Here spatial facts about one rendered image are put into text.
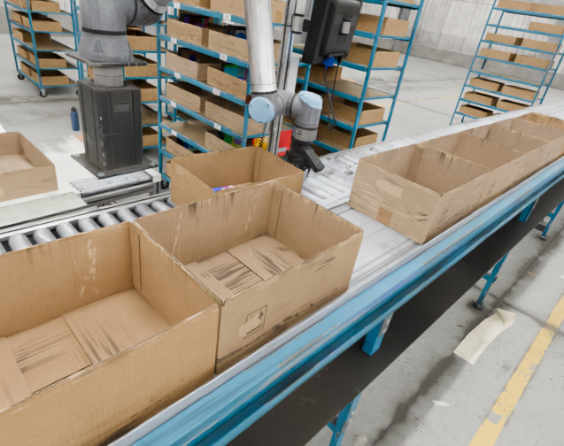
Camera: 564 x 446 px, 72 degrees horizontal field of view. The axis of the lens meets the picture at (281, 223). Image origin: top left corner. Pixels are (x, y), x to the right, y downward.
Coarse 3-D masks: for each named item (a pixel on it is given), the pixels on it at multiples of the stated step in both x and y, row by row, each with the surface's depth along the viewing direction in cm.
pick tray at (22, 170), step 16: (0, 144) 154; (16, 144) 158; (32, 144) 148; (0, 160) 152; (16, 160) 154; (32, 160) 153; (48, 160) 139; (0, 176) 125; (16, 176) 128; (32, 176) 132; (48, 176) 136; (0, 192) 127; (16, 192) 131; (32, 192) 134; (48, 192) 138
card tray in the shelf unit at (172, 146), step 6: (168, 138) 290; (174, 138) 298; (168, 144) 293; (174, 144) 286; (168, 150) 295; (174, 150) 289; (180, 150) 283; (186, 150) 277; (198, 150) 301; (180, 156) 285
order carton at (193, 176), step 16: (176, 160) 139; (192, 160) 144; (208, 160) 149; (224, 160) 154; (240, 160) 159; (256, 160) 163; (272, 160) 156; (176, 176) 137; (192, 176) 128; (208, 176) 152; (224, 176) 157; (240, 176) 163; (256, 176) 166; (272, 176) 159; (288, 176) 139; (176, 192) 140; (192, 192) 130; (208, 192) 123; (224, 192) 123
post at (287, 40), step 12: (288, 0) 150; (288, 12) 153; (288, 24) 153; (288, 36) 155; (288, 48) 158; (288, 60) 161; (288, 72) 164; (276, 84) 166; (276, 120) 172; (276, 132) 175; (276, 144) 179
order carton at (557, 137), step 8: (504, 120) 217; (512, 120) 227; (520, 120) 227; (528, 120) 224; (512, 128) 231; (520, 128) 228; (528, 128) 225; (536, 128) 223; (544, 128) 220; (552, 128) 217; (536, 136) 191; (544, 136) 221; (552, 136) 218; (560, 136) 199; (552, 144) 193; (560, 144) 209; (552, 152) 203; (544, 160) 196; (552, 160) 215
